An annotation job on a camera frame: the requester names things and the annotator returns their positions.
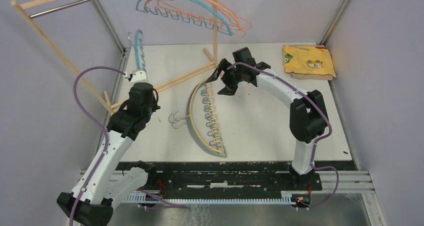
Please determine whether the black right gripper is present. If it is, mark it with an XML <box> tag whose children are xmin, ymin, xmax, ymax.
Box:
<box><xmin>205</xmin><ymin>58</ymin><xmax>244</xmax><ymax>96</ymax></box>

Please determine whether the yellow plastic hanger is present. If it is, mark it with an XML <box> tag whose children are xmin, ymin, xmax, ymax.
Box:
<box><xmin>193</xmin><ymin>83</ymin><xmax>212</xmax><ymax>141</ymax></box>

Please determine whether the pink wire hanger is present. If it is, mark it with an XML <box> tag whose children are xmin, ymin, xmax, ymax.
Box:
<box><xmin>155</xmin><ymin>0</ymin><xmax>252</xmax><ymax>37</ymax></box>

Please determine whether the orange wavy plastic hanger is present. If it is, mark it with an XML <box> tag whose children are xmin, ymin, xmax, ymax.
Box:
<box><xmin>143</xmin><ymin>0</ymin><xmax>244</xmax><ymax>33</ymax></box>

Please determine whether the blue wavy plastic hanger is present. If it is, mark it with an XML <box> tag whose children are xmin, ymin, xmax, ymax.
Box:
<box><xmin>135</xmin><ymin>0</ymin><xmax>234</xmax><ymax>37</ymax></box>

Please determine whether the teal plastic hanger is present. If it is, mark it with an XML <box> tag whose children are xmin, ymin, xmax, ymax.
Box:
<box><xmin>132</xmin><ymin>29</ymin><xmax>146</xmax><ymax>71</ymax></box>

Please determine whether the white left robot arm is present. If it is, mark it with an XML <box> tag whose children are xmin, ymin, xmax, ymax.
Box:
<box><xmin>56</xmin><ymin>82</ymin><xmax>160</xmax><ymax>225</ymax></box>

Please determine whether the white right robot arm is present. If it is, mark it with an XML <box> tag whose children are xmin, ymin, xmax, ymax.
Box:
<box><xmin>206</xmin><ymin>47</ymin><xmax>333</xmax><ymax>190</ymax></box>

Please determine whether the green plastic hanger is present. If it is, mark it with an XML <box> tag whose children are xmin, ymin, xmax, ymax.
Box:
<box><xmin>185</xmin><ymin>82</ymin><xmax>228</xmax><ymax>158</ymax></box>

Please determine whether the yellow printed folded cloth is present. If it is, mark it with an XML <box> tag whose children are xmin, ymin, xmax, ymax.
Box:
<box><xmin>282</xmin><ymin>45</ymin><xmax>336</xmax><ymax>81</ymax></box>

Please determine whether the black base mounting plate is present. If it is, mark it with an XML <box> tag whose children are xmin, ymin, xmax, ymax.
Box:
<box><xmin>115</xmin><ymin>161</ymin><xmax>323</xmax><ymax>200</ymax></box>

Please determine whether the metal hanging rod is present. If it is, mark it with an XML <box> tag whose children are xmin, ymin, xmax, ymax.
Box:
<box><xmin>29</xmin><ymin>0</ymin><xmax>94</xmax><ymax>19</ymax></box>

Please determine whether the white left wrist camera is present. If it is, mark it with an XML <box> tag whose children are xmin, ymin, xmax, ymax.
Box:
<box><xmin>127</xmin><ymin>70</ymin><xmax>148</xmax><ymax>84</ymax></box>

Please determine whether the white slotted cable duct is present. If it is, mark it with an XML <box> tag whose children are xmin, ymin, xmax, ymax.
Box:
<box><xmin>123</xmin><ymin>191</ymin><xmax>311</xmax><ymax>207</ymax></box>

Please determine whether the wooden clothes rack frame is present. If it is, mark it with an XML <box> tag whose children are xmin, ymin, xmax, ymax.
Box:
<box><xmin>11</xmin><ymin>0</ymin><xmax>218</xmax><ymax>115</ymax></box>

